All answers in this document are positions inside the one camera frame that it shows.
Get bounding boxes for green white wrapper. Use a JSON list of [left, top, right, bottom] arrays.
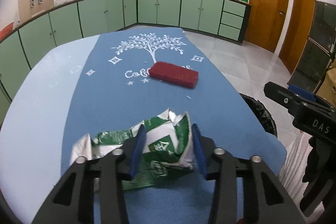
[[70, 109, 194, 190]]

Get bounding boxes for black trash bin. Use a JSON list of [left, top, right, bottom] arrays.
[[240, 93, 278, 137]]

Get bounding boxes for green lower kitchen cabinets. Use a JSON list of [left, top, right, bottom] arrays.
[[1, 0, 251, 117]]

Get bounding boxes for cardboard boxes on floor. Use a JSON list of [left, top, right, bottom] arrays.
[[317, 61, 336, 106]]

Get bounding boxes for black glass cabinet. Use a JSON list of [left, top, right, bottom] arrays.
[[288, 1, 335, 93]]

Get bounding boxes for brown wooden door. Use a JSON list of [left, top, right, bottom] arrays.
[[245, 0, 289, 53], [278, 0, 315, 73]]

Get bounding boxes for dark red sponge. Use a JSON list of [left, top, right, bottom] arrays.
[[149, 62, 199, 89]]

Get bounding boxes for blue tree-print tablecloth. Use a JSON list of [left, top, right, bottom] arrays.
[[0, 25, 288, 224]]

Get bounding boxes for orange plastic basin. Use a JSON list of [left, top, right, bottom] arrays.
[[0, 22, 14, 40]]

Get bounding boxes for brown cardboard box on counter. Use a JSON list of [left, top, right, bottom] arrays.
[[18, 0, 54, 22]]

